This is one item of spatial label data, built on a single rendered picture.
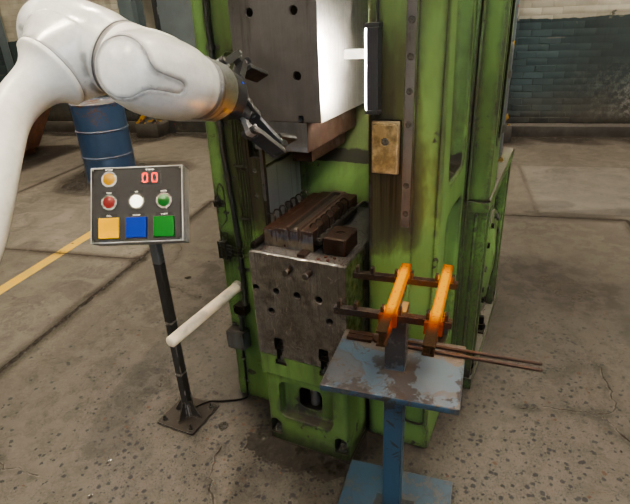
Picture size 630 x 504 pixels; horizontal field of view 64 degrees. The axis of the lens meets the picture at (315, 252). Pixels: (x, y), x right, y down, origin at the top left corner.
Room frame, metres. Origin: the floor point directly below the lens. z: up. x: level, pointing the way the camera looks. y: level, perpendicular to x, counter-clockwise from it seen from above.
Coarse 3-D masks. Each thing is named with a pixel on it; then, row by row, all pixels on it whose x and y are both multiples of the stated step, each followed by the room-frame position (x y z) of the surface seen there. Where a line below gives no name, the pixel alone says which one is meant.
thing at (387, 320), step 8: (408, 264) 1.38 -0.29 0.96; (400, 272) 1.33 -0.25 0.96; (408, 272) 1.33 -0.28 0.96; (400, 280) 1.28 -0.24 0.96; (400, 288) 1.23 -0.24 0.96; (392, 296) 1.19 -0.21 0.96; (400, 296) 1.20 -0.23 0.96; (392, 304) 1.15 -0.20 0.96; (384, 312) 1.11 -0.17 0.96; (392, 312) 1.11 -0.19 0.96; (384, 320) 1.06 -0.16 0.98; (392, 320) 1.08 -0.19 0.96; (384, 328) 1.02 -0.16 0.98; (384, 336) 1.02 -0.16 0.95; (376, 344) 1.02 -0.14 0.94; (384, 344) 1.01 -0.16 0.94
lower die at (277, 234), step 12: (324, 192) 2.02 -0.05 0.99; (300, 204) 1.92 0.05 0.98; (312, 204) 1.89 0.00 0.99; (288, 216) 1.79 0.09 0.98; (300, 216) 1.74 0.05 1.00; (312, 216) 1.73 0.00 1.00; (324, 216) 1.74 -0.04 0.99; (336, 216) 1.78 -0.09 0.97; (264, 228) 1.69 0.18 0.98; (276, 228) 1.66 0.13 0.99; (288, 228) 1.64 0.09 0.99; (300, 228) 1.62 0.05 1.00; (312, 228) 1.64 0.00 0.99; (264, 240) 1.69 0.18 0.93; (276, 240) 1.66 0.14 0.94; (288, 240) 1.64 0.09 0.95; (300, 240) 1.62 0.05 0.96; (312, 240) 1.60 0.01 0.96; (312, 252) 1.60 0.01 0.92
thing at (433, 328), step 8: (448, 272) 1.31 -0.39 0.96; (440, 280) 1.27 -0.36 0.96; (448, 280) 1.27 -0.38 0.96; (440, 288) 1.22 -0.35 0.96; (448, 288) 1.25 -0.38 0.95; (440, 296) 1.18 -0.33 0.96; (440, 304) 1.14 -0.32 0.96; (432, 312) 1.10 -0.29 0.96; (440, 312) 1.10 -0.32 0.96; (432, 320) 1.07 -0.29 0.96; (440, 320) 1.06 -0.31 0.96; (424, 328) 1.05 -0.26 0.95; (432, 328) 1.02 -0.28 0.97; (440, 328) 1.03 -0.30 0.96; (424, 336) 0.99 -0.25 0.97; (432, 336) 0.99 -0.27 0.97; (440, 336) 1.03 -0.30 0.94; (424, 344) 0.96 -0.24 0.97; (432, 344) 0.96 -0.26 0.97; (424, 352) 0.96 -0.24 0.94; (432, 352) 0.96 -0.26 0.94
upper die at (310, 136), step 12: (336, 120) 1.80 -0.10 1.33; (348, 120) 1.90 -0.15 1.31; (276, 132) 1.65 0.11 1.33; (288, 132) 1.63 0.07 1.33; (300, 132) 1.61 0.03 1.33; (312, 132) 1.63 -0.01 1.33; (324, 132) 1.71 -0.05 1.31; (336, 132) 1.80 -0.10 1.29; (288, 144) 1.63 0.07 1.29; (300, 144) 1.61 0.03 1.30; (312, 144) 1.63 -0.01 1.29
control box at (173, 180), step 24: (96, 168) 1.81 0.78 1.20; (120, 168) 1.80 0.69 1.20; (144, 168) 1.80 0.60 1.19; (168, 168) 1.79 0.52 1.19; (96, 192) 1.76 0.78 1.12; (120, 192) 1.76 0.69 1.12; (144, 192) 1.75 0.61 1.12; (168, 192) 1.75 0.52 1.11; (96, 216) 1.72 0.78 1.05; (120, 216) 1.71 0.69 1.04; (144, 216) 1.71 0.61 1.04; (96, 240) 1.68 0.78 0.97; (120, 240) 1.67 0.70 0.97; (144, 240) 1.67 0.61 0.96; (168, 240) 1.66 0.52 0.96
